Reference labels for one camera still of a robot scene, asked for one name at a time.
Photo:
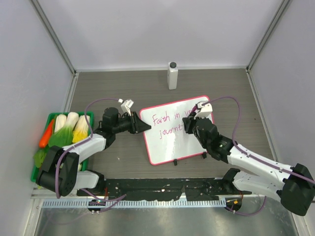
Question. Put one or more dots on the pink framed whiteboard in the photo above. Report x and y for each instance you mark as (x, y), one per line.
(167, 141)

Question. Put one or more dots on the purple capped marker pen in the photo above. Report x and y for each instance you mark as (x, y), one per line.
(193, 111)

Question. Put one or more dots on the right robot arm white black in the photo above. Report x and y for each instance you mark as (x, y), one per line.
(293, 187)

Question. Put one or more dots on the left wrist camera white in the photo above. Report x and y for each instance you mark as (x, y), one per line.
(126, 105)

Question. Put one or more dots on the white bottle black cap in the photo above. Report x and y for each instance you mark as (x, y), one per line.
(172, 75)

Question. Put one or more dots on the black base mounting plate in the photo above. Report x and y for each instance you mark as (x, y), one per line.
(165, 189)

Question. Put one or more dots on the green leafy toy vegetable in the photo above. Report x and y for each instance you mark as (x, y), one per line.
(61, 138)

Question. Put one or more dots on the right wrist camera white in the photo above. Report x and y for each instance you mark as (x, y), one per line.
(203, 109)

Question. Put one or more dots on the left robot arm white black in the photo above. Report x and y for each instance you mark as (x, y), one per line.
(59, 172)

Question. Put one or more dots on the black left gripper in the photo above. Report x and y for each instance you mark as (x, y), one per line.
(137, 125)

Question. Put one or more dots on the green plastic tray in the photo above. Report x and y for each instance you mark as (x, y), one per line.
(39, 156)

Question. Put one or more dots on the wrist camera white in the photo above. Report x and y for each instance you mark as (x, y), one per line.
(203, 109)
(126, 105)

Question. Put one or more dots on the white toy cabbage left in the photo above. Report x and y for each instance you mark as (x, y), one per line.
(59, 122)

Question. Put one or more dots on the yellow white toy cabbage right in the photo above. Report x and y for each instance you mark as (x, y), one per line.
(81, 129)

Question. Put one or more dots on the white green toy cabbage middle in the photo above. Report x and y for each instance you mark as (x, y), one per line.
(71, 120)

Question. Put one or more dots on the orange toy carrot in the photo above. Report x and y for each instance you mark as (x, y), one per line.
(46, 135)

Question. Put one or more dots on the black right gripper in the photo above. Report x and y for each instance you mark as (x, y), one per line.
(189, 121)

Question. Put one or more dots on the white slotted cable duct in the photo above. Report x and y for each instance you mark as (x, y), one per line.
(124, 204)

